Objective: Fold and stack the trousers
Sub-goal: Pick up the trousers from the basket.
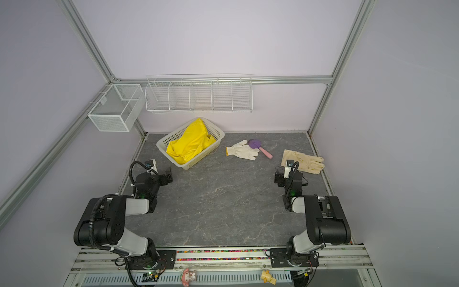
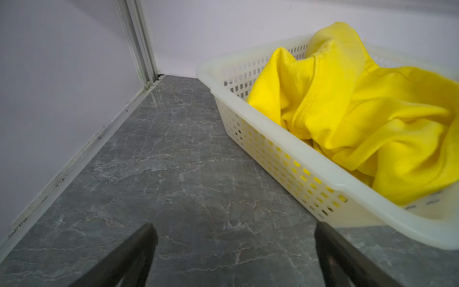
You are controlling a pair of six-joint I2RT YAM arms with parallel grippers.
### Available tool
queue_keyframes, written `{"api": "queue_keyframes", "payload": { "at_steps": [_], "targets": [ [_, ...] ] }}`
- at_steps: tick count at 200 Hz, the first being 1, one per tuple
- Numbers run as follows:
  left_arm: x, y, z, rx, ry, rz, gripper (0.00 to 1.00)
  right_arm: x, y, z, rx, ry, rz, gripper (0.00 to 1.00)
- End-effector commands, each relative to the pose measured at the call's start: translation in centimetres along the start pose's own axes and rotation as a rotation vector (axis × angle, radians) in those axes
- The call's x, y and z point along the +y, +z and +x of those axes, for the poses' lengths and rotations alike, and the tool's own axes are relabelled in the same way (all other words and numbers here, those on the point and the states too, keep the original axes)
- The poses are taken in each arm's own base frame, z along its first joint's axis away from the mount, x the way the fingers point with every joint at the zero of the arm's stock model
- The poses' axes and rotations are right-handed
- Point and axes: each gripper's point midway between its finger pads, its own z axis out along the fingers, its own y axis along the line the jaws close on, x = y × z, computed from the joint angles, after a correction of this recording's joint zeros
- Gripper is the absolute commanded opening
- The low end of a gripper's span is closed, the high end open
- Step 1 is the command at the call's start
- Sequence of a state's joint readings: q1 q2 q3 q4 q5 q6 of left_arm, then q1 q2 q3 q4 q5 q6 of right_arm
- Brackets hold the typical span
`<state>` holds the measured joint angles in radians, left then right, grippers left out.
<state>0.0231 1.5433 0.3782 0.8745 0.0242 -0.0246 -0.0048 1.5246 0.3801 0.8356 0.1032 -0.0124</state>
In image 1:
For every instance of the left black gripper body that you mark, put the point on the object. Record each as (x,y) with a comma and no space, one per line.
(164,179)

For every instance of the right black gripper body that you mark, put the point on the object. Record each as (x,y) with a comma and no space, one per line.
(281,178)

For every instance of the yellow trousers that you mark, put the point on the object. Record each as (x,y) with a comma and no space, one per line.
(194,140)

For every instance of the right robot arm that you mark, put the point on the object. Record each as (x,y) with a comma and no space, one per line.
(326,223)

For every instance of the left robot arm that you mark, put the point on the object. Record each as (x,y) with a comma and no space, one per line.
(103,223)

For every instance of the beige leather glove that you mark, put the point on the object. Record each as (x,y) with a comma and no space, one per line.
(308,163)

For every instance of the purple and pink brush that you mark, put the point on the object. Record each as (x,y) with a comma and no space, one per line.
(254,143)

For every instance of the white knit glove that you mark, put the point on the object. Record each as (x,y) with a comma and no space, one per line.
(242,151)

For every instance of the white plastic laundry basket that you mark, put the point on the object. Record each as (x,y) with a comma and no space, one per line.
(213,130)

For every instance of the yellow duck toy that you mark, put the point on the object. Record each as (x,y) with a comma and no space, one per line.
(267,277)

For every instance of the pink plush toy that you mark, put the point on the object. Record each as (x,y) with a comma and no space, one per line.
(188,276)

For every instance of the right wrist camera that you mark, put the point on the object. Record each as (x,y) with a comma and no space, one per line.
(288,166)

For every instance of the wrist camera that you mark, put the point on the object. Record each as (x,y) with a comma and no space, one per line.
(151,167)
(288,166)

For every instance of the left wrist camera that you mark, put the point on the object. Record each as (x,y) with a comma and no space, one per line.
(151,167)

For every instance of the white mesh wall box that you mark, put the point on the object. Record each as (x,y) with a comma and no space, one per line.
(118,108)

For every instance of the white wire wall shelf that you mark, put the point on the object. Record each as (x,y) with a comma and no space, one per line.
(199,93)

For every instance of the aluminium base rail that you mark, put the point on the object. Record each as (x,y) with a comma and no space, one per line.
(253,258)

